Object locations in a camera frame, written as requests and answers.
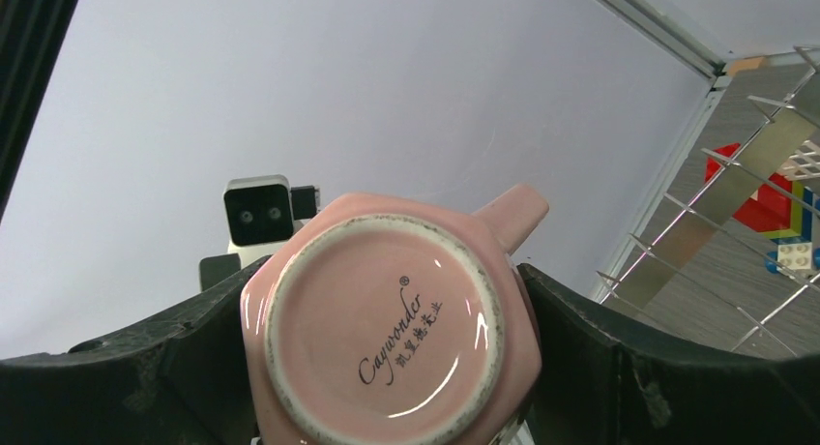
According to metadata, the blue white block car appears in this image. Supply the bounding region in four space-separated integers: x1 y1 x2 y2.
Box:
764 240 819 280

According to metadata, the light pink mug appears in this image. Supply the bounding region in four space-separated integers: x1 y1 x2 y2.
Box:
240 184 549 444

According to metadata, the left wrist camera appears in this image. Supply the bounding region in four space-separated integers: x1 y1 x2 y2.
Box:
198 174 321 291

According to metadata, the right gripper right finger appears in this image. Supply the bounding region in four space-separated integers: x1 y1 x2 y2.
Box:
518 263 819 444

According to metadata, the red block tower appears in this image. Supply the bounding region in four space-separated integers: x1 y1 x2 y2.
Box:
705 142 819 244

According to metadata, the metal dish rack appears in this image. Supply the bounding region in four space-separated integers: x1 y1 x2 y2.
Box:
600 45 819 360

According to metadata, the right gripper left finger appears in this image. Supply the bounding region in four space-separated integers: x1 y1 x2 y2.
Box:
1 263 259 444

